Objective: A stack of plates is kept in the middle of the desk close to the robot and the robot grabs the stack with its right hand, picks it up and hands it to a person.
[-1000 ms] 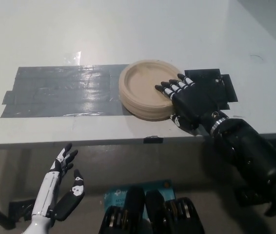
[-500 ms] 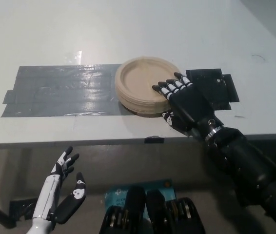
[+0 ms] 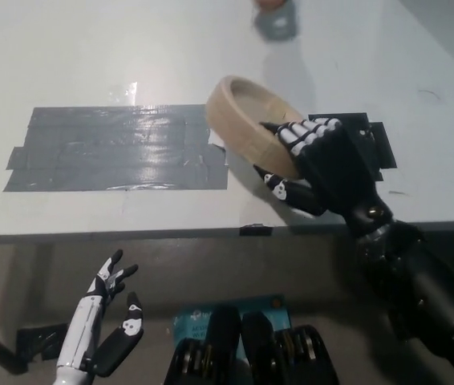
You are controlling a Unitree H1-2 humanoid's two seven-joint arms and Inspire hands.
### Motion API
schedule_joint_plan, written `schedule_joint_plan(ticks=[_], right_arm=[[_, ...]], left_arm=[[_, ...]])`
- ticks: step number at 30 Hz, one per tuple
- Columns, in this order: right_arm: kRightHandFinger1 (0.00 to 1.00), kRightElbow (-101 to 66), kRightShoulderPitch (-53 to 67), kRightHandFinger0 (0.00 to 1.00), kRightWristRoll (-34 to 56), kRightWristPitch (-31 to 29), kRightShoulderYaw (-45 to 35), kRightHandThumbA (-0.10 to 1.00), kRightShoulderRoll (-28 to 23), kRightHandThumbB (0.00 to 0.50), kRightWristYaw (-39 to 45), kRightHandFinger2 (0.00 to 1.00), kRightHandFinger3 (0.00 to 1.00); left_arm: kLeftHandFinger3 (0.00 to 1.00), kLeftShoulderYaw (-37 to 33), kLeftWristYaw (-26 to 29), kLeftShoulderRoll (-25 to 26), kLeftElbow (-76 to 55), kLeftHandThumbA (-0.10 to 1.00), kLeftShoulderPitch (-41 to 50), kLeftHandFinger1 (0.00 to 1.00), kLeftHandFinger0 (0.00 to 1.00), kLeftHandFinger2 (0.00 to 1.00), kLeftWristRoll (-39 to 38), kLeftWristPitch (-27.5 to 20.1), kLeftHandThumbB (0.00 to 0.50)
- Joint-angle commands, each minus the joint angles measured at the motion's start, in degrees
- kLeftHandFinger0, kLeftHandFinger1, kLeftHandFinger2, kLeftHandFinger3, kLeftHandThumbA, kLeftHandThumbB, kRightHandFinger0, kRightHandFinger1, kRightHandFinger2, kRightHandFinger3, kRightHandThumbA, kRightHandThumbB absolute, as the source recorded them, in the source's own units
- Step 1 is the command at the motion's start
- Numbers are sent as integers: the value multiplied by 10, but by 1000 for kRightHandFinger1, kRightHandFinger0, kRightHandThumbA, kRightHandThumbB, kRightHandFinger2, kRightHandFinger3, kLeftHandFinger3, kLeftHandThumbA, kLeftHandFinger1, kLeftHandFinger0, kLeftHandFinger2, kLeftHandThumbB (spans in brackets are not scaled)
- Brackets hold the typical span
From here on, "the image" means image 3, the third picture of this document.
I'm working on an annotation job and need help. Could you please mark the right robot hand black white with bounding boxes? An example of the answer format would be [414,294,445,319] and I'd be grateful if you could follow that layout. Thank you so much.
[252,116,395,238]

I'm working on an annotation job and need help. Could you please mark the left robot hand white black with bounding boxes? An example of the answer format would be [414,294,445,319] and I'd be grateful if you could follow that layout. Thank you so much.
[56,249,145,379]

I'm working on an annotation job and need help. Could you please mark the person hand bare skin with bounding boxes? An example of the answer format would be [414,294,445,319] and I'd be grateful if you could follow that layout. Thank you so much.
[253,0,288,11]

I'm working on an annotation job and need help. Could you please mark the stack of beige paper plates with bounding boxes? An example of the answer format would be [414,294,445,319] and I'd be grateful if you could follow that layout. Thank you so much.
[205,75,306,180]

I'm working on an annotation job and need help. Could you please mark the robot torso black blocks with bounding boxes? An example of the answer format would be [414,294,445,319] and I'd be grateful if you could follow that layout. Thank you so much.
[164,305,339,385]

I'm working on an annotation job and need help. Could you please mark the black tape patch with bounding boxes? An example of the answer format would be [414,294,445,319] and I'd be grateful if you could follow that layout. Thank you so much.
[307,112,398,182]

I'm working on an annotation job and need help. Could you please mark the small black tape strip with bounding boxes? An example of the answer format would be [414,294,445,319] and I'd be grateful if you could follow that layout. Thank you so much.
[239,223,273,237]

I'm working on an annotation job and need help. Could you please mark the teal cardboard box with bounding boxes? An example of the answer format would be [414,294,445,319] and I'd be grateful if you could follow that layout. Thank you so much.
[172,295,292,364]

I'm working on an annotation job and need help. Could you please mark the clear tape piece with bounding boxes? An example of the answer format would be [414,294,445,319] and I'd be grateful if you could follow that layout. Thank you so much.
[104,81,139,108]

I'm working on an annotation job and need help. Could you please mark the large grey duct tape patch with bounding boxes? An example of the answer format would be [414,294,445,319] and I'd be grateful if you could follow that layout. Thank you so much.
[2,103,229,194]

